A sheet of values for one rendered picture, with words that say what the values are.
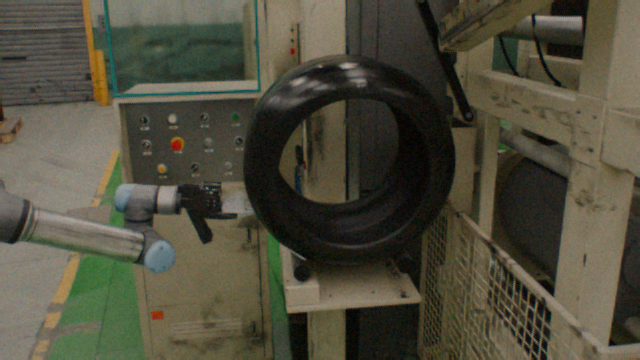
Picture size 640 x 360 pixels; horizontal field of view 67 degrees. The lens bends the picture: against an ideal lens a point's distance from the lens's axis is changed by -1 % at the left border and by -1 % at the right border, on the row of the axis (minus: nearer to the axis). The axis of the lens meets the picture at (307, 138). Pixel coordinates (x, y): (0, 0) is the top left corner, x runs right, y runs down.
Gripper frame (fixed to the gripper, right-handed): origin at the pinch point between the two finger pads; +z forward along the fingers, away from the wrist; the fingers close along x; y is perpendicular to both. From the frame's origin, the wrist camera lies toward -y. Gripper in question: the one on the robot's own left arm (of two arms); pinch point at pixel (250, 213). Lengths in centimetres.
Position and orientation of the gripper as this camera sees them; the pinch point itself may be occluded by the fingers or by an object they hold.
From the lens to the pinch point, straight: 135.9
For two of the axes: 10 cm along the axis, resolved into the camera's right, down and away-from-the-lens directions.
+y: 1.1, -9.7, -2.3
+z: 9.9, 0.8, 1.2
